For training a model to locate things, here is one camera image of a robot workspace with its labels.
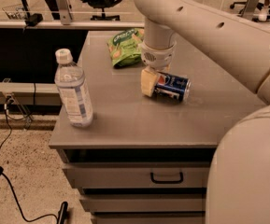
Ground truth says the clear plastic water bottle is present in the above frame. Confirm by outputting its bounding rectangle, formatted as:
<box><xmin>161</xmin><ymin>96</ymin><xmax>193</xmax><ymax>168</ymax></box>
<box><xmin>54</xmin><ymin>49</ymin><xmax>93</xmax><ymax>127</ymax></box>

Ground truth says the blue pepsi can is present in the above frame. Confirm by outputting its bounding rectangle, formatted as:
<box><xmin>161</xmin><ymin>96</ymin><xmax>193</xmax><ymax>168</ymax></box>
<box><xmin>154</xmin><ymin>72</ymin><xmax>191</xmax><ymax>102</ymax></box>

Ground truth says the right metal railing post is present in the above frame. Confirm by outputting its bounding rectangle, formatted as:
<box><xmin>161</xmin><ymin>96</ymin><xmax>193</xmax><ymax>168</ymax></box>
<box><xmin>241</xmin><ymin>0</ymin><xmax>259</xmax><ymax>20</ymax></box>

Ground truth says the metal railing post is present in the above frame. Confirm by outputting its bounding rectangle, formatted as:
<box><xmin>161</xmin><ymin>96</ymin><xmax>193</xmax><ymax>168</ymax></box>
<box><xmin>241</xmin><ymin>0</ymin><xmax>259</xmax><ymax>20</ymax></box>
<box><xmin>56</xmin><ymin>0</ymin><xmax>72</xmax><ymax>25</ymax></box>

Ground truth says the top grey drawer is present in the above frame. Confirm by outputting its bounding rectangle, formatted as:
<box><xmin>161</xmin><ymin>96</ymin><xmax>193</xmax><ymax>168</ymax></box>
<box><xmin>63</xmin><ymin>162</ymin><xmax>209</xmax><ymax>189</ymax></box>

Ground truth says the middle grey drawer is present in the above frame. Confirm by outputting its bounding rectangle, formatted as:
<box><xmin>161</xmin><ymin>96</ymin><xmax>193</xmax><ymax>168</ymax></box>
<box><xmin>80</xmin><ymin>194</ymin><xmax>205</xmax><ymax>213</ymax></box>

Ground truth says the black power adapter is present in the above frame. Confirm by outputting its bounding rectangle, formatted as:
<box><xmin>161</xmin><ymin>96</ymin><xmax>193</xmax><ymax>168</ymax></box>
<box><xmin>25</xmin><ymin>13</ymin><xmax>43</xmax><ymax>27</ymax></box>

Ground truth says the green snack bag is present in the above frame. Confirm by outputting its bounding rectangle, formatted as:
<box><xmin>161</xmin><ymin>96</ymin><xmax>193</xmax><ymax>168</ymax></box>
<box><xmin>107</xmin><ymin>28</ymin><xmax>144</xmax><ymax>68</ymax></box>

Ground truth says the grey drawer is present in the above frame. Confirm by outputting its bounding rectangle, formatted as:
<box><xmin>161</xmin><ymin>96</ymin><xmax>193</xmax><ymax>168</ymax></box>
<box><xmin>63</xmin><ymin>162</ymin><xmax>209</xmax><ymax>189</ymax></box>
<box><xmin>80</xmin><ymin>194</ymin><xmax>205</xmax><ymax>213</ymax></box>
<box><xmin>91</xmin><ymin>213</ymin><xmax>206</xmax><ymax>224</ymax></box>

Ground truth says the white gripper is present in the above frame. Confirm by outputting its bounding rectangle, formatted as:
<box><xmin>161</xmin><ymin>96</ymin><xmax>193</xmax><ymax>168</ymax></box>
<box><xmin>140</xmin><ymin>42</ymin><xmax>176</xmax><ymax>97</ymax></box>

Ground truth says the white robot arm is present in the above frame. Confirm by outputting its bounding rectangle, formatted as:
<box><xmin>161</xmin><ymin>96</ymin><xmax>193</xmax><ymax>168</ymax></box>
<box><xmin>134</xmin><ymin>0</ymin><xmax>270</xmax><ymax>224</ymax></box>

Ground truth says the grey drawer cabinet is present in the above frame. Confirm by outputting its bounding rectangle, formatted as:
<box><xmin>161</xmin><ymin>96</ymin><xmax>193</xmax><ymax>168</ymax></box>
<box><xmin>50</xmin><ymin>32</ymin><xmax>264</xmax><ymax>214</ymax></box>

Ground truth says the metal horizontal rail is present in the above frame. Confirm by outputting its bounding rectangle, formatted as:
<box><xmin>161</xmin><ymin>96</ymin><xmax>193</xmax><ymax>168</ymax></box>
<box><xmin>0</xmin><ymin>20</ymin><xmax>145</xmax><ymax>31</ymax></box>

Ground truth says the left metal railing post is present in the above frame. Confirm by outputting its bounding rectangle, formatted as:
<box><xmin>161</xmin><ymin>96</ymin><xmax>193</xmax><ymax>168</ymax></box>
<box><xmin>56</xmin><ymin>0</ymin><xmax>72</xmax><ymax>25</ymax></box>

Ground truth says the black drawer handle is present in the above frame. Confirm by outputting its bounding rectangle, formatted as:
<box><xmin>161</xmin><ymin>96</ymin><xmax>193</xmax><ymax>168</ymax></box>
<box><xmin>149</xmin><ymin>172</ymin><xmax>184</xmax><ymax>185</ymax></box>

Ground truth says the black floor cable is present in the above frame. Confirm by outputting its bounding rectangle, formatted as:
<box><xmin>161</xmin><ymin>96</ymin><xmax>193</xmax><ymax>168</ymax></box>
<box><xmin>0</xmin><ymin>98</ymin><xmax>59</xmax><ymax>223</ymax></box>

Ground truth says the bottom grey drawer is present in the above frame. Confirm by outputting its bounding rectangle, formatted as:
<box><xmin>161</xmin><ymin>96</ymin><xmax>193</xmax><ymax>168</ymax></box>
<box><xmin>91</xmin><ymin>213</ymin><xmax>206</xmax><ymax>224</ymax></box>

